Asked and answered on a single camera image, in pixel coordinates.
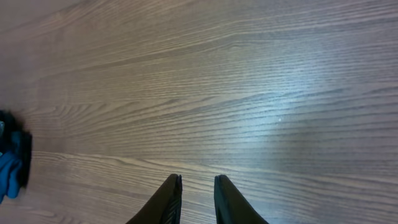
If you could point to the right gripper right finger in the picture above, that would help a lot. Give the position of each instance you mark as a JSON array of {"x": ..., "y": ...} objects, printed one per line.
[{"x": 230, "y": 205}]

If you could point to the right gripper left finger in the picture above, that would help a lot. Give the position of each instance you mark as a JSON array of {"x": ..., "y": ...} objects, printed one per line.
[{"x": 164, "y": 207}]

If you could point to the dark blue folded cloth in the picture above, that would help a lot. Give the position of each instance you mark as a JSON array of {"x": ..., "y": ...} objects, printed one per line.
[{"x": 16, "y": 154}]

